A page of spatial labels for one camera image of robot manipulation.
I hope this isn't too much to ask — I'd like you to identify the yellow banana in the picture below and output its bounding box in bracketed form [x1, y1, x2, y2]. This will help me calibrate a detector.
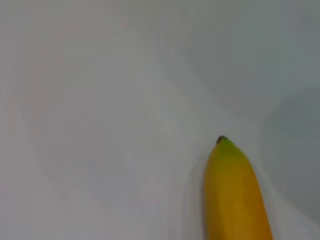
[203, 135, 275, 240]

